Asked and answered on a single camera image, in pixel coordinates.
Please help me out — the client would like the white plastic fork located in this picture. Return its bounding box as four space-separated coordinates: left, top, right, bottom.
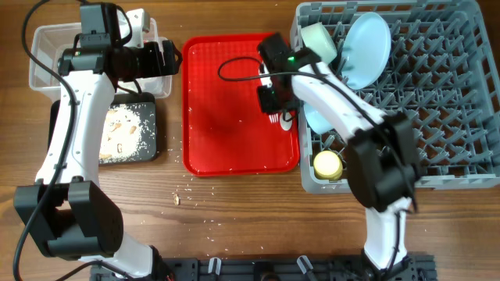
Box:
259 64 279 123

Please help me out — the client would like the white plastic spoon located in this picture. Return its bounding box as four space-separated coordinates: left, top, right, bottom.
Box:
279 112 294 131

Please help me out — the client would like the light blue bowl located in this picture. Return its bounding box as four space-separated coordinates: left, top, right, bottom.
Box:
304 104 334 134

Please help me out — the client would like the food scraps and rice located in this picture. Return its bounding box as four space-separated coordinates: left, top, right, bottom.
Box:
97 103 155 161

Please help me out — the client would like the mint green bowl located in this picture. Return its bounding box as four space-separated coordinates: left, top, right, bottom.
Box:
301 23 338 64

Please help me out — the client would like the yellow plastic cup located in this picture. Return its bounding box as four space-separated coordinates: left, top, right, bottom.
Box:
313 151 343 180

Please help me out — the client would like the light blue plate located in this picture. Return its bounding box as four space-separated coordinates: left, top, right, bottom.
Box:
341 12 391 90

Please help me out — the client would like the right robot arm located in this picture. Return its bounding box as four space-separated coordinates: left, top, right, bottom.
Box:
257 34 421 280

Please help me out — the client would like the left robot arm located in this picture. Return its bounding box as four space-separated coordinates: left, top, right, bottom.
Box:
14 1 182 280

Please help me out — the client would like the clear plastic waste bin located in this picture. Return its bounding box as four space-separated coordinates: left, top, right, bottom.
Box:
29 23 172 101

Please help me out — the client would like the grey dishwasher rack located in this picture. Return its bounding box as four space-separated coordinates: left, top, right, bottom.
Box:
290 0 499 190

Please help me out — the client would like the red serving tray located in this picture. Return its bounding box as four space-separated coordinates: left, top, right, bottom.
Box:
182 33 300 176

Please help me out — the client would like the brown food crumb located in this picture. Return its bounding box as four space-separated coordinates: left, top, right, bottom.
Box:
173 194 180 206

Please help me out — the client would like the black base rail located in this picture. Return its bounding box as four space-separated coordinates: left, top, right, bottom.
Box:
89 255 438 281

